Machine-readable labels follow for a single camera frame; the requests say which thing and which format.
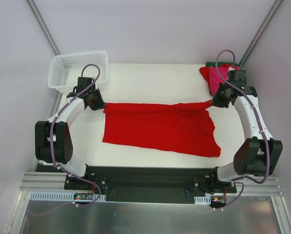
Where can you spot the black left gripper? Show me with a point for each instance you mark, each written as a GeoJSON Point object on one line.
{"type": "Point", "coordinates": [98, 103]}

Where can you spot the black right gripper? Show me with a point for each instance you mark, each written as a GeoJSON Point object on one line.
{"type": "Point", "coordinates": [218, 100]}

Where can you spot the red t shirt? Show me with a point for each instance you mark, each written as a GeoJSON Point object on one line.
{"type": "Point", "coordinates": [205, 73]}
{"type": "Point", "coordinates": [185, 128]}

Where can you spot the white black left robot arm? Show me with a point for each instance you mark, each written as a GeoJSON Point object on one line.
{"type": "Point", "coordinates": [53, 142]}

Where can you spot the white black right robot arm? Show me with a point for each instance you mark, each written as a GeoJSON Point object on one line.
{"type": "Point", "coordinates": [220, 178]}

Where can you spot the folded pink t shirt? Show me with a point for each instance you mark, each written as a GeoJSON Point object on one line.
{"type": "Point", "coordinates": [215, 79]}

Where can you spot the folded red t shirt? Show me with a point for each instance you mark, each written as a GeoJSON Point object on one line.
{"type": "Point", "coordinates": [205, 73]}

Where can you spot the folded green t shirt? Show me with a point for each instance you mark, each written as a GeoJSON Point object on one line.
{"type": "Point", "coordinates": [222, 65]}

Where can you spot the white perforated plastic basket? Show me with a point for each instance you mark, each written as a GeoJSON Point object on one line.
{"type": "Point", "coordinates": [65, 69]}

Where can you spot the aluminium side rail left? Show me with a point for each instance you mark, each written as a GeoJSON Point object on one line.
{"type": "Point", "coordinates": [53, 107]}

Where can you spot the aluminium frame post right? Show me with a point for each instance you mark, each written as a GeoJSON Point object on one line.
{"type": "Point", "coordinates": [261, 30]}

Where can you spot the aluminium frame post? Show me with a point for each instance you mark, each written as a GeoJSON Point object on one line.
{"type": "Point", "coordinates": [261, 30]}
{"type": "Point", "coordinates": [43, 26]}

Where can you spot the left white cable duct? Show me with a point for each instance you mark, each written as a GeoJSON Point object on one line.
{"type": "Point", "coordinates": [66, 196]}

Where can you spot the white cable duct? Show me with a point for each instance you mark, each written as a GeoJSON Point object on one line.
{"type": "Point", "coordinates": [66, 196]}
{"type": "Point", "coordinates": [202, 200]}

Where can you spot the right white cable duct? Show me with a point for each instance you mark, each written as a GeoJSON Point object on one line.
{"type": "Point", "coordinates": [202, 200]}

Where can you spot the aluminium frame post left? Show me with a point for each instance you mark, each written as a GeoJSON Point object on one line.
{"type": "Point", "coordinates": [43, 26]}

